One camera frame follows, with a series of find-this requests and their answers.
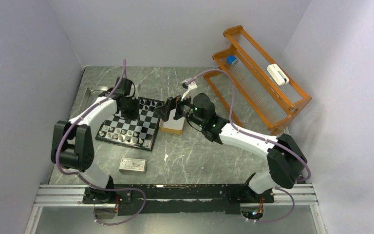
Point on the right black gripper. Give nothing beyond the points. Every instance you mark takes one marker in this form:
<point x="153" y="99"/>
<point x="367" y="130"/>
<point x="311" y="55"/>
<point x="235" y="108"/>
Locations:
<point x="164" y="110"/>

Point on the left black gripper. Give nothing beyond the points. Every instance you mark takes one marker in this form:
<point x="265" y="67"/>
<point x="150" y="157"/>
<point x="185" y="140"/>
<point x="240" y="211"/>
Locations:
<point x="134" y="115"/>

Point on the silver metal tin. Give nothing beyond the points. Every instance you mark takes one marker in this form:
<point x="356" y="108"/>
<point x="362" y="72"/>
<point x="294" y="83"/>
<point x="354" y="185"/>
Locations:
<point x="90" y="95"/>

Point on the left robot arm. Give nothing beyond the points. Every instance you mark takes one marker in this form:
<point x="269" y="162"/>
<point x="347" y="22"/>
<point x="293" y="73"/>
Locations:
<point x="72" y="143"/>

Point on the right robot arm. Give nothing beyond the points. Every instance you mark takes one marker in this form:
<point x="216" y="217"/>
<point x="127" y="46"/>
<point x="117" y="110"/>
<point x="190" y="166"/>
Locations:
<point x="285" y="161"/>

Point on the black white chess board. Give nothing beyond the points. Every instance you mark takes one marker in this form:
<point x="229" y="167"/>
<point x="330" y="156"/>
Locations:
<point x="132" y="133"/>

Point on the small printed card box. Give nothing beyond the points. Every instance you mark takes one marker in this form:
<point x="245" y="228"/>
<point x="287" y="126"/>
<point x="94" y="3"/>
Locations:
<point x="132" y="165"/>

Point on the blue small block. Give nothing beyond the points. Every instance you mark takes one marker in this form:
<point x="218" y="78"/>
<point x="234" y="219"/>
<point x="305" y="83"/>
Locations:
<point x="231" y="60"/>

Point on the orange wooden rack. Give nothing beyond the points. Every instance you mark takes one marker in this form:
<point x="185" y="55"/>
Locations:
<point x="276" y="105"/>

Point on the white plastic device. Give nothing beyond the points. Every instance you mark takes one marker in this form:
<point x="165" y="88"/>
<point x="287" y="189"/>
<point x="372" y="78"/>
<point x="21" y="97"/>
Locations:
<point x="277" y="74"/>

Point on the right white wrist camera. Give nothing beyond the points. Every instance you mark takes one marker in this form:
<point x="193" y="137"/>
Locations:
<point x="190" y="85"/>

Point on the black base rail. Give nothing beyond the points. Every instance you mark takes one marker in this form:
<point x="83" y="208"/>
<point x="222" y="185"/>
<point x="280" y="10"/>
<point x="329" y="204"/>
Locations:
<point x="171" y="199"/>

